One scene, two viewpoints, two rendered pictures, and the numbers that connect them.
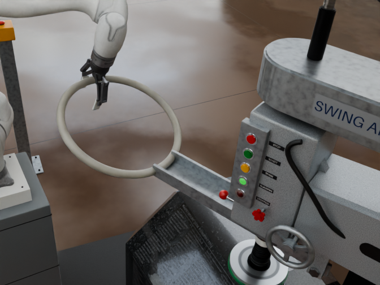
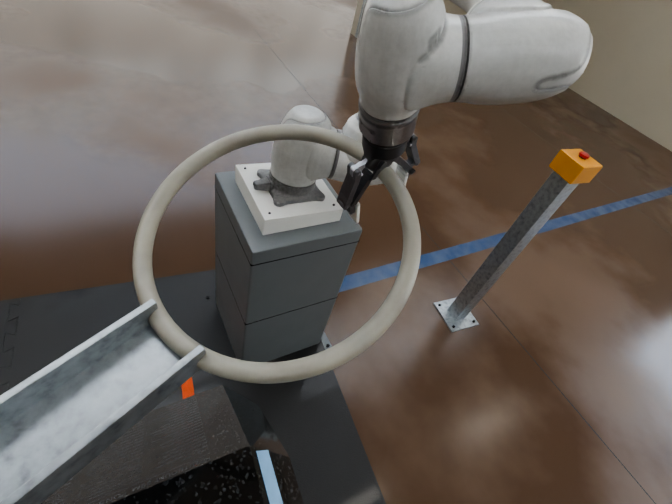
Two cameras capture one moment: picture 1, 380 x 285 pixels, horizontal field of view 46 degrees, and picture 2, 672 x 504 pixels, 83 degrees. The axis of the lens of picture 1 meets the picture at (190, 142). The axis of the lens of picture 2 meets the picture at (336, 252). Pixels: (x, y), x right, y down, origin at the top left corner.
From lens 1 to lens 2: 1.56 m
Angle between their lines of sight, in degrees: 60
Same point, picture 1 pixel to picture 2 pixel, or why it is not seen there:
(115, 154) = (520, 426)
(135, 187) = (458, 461)
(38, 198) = (266, 241)
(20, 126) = (483, 274)
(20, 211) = (243, 224)
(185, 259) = (96, 469)
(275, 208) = not seen: outside the picture
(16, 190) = (262, 208)
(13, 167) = (312, 207)
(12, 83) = (520, 228)
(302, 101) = not seen: outside the picture
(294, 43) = not seen: outside the picture
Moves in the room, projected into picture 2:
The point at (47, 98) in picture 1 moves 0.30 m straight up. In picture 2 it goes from (589, 325) to (626, 298)
